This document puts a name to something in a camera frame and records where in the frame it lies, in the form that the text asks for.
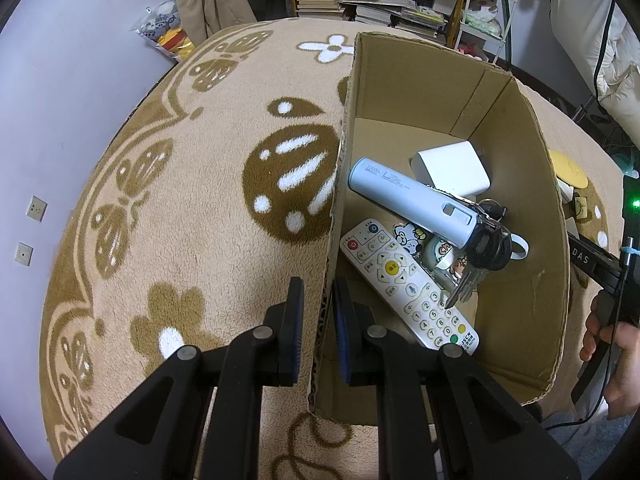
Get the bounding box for person's right hand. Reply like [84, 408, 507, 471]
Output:
[581, 292, 640, 421]

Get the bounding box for person's grey trousers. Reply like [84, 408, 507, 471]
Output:
[542, 405, 640, 480]

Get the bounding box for green cartoon earphone case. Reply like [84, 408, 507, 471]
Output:
[422, 235, 471, 291]

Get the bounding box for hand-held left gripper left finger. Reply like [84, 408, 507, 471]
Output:
[52, 276, 306, 480]

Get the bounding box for cartoon dog keychain charm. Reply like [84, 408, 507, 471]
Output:
[390, 223, 430, 255]

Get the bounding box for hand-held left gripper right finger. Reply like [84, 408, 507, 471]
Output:
[332, 276, 583, 480]

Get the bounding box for white remote control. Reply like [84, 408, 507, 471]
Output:
[340, 218, 480, 357]

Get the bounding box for white charger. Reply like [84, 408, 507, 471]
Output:
[411, 141, 492, 197]

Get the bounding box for pale green packets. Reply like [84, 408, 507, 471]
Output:
[465, 7, 503, 38]

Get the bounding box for cream padded jacket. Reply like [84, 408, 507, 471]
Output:
[550, 0, 640, 146]

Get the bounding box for beige flower printed blanket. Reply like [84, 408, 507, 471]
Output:
[37, 17, 626, 466]

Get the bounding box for yellow oval lid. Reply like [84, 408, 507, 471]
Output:
[546, 149, 590, 187]

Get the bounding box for cardboard box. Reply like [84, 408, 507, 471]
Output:
[306, 31, 572, 428]

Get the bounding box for plastic snack bag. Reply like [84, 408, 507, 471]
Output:
[131, 0, 198, 63]

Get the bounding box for teal plastic object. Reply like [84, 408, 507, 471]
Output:
[612, 152, 640, 176]

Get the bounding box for wooden bookshelf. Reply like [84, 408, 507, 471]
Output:
[285, 0, 476, 51]

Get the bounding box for light blue power bank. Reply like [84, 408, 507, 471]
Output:
[348, 157, 481, 250]

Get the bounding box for bunch of keys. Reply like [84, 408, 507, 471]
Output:
[444, 199, 528, 308]

